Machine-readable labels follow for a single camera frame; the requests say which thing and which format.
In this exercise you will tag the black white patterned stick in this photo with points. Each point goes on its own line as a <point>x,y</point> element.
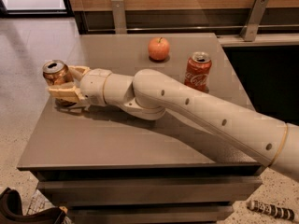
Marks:
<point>273,211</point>

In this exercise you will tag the left metal bracket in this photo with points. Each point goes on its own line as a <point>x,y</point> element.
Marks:
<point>119,18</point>

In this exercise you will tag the dark robot base part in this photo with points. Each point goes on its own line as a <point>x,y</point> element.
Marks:
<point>11,211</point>

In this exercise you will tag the red apple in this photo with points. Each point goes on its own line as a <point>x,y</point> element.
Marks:
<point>158,48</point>

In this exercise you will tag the gold LaCroix can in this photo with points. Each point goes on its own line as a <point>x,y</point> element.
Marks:
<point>56,72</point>

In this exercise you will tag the red Coca-Cola can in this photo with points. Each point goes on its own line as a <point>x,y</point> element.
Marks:
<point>197,70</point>

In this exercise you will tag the right metal bracket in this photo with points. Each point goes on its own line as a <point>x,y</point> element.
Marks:
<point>250,29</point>

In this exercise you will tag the metal bracket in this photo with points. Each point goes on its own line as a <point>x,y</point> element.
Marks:
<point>119,18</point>
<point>250,29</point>

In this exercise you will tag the wooden wall counter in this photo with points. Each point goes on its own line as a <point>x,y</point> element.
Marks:
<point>218,16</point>

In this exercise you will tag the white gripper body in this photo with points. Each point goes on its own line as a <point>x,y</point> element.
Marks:
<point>93,86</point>

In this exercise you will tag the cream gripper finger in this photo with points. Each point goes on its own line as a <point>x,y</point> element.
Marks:
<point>68,91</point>
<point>78,72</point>

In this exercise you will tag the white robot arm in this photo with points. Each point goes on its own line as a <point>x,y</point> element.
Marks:
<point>149,93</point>

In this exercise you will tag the grey drawer cabinet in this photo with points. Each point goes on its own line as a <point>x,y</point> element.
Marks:
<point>109,167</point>

